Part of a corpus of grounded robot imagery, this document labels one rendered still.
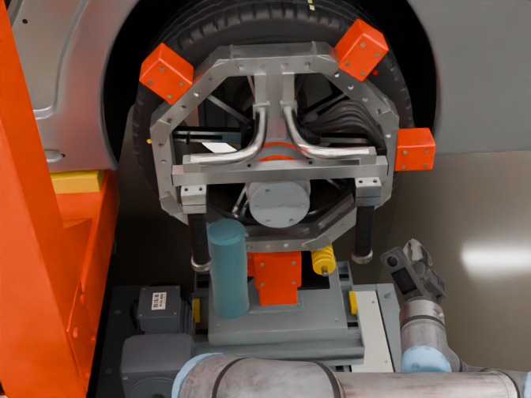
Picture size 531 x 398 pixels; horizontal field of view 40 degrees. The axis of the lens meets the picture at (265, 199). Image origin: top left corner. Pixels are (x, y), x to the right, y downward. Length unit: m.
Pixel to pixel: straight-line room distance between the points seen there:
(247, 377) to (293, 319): 1.08
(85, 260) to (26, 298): 0.32
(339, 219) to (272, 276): 0.24
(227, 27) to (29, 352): 0.77
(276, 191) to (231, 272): 0.26
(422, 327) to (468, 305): 1.08
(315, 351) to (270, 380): 1.09
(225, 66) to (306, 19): 0.20
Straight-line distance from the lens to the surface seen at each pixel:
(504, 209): 2.95
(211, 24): 1.56
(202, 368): 1.14
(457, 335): 2.45
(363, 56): 1.51
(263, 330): 2.10
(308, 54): 1.50
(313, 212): 1.84
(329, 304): 2.17
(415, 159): 1.68
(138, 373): 1.83
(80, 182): 1.88
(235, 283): 1.70
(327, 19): 1.57
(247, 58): 1.49
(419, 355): 1.43
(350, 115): 1.45
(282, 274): 1.85
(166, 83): 1.52
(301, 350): 2.13
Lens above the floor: 1.82
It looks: 39 degrees down
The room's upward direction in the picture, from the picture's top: 2 degrees counter-clockwise
